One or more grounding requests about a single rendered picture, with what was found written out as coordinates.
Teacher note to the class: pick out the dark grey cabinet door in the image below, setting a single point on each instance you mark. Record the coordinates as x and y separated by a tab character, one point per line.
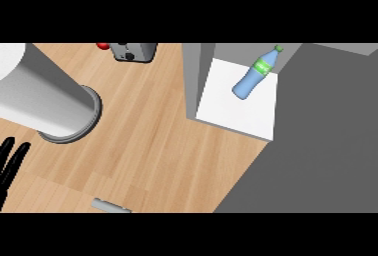
319	140

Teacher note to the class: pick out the grey toaster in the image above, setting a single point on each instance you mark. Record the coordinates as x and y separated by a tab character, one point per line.
133	52

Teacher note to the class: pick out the grey cabinet white shelf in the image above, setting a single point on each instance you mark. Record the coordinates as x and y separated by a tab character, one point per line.
236	106

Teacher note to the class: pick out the blue water bottle green label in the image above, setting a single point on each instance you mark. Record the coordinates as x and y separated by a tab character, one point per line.
252	78

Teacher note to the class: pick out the small red object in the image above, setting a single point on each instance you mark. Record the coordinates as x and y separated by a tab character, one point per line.
102	45

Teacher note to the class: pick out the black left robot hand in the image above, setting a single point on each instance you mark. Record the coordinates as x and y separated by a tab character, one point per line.
6	173

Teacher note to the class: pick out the large white cylinder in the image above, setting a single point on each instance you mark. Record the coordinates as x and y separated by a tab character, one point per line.
38	96

